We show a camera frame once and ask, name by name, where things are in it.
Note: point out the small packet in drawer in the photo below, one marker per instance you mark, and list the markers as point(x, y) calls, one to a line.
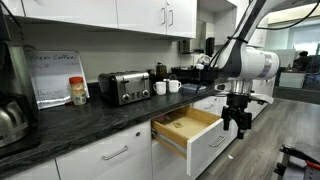
point(178, 125)

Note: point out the handwritten whiteboard sign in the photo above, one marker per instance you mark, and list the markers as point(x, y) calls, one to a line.
point(53, 80)

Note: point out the dark brown tall jar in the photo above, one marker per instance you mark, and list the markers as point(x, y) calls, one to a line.
point(161, 71)

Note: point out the grey plastic container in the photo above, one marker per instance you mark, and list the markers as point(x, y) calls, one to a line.
point(190, 87)

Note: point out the white drawer with wooden interior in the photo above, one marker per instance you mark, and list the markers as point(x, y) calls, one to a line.
point(203, 153)

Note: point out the steel wall dispenser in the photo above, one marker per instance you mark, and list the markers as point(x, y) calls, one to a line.
point(184, 46)

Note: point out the seated person dark clothes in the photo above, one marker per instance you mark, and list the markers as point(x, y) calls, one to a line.
point(301, 60)

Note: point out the black wall soap dispenser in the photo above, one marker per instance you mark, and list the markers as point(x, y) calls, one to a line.
point(210, 46)

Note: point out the dark brown short jar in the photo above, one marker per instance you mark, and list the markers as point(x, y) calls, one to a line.
point(150, 76)

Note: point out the white corner wall cabinet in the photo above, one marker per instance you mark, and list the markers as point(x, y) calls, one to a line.
point(223, 26)

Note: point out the wide white closed drawer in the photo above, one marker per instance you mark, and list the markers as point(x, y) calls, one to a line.
point(83, 156)

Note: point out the small white floor scrap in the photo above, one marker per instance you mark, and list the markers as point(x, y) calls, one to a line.
point(230, 156)

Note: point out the steel four slot toaster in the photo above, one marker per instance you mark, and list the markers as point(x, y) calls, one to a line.
point(123, 88)

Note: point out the black steel coffee machine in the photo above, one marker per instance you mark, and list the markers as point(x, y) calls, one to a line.
point(16, 66)

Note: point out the white background panel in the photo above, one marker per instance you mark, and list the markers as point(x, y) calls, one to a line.
point(286, 56)

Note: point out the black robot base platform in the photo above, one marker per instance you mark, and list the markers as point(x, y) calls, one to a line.
point(293, 151)

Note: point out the white ceramic mug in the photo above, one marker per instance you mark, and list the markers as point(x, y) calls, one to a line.
point(173, 86)
point(160, 88)

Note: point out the round lock wide drawer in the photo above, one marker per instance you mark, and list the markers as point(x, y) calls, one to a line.
point(137, 134)

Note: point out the white jug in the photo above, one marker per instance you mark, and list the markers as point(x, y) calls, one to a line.
point(201, 61)

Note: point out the orange lid jar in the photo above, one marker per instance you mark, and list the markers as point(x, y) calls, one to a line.
point(78, 93)

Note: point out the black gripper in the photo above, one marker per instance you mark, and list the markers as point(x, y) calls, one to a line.
point(239, 110)

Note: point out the white wall cabinet row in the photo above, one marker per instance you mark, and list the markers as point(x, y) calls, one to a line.
point(66, 11)

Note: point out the steel coffee carafe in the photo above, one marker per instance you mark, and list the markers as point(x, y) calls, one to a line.
point(11, 121)

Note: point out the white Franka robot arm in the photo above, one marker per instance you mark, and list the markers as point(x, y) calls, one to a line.
point(253, 63)

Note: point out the white background box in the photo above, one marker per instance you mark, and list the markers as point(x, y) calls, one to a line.
point(291, 80)

